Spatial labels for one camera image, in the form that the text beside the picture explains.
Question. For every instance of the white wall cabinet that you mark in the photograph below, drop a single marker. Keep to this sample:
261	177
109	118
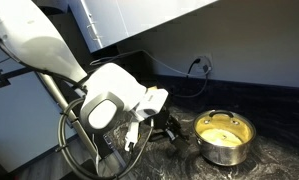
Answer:
139	16

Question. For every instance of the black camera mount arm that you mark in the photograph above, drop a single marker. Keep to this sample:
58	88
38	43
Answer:
5	78

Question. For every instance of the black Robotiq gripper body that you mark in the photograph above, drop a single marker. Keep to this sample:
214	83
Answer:
162	120

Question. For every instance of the white wall power outlet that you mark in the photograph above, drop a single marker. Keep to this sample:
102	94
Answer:
207	58

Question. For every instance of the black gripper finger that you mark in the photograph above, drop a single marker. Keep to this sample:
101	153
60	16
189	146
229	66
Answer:
179	130
159	136

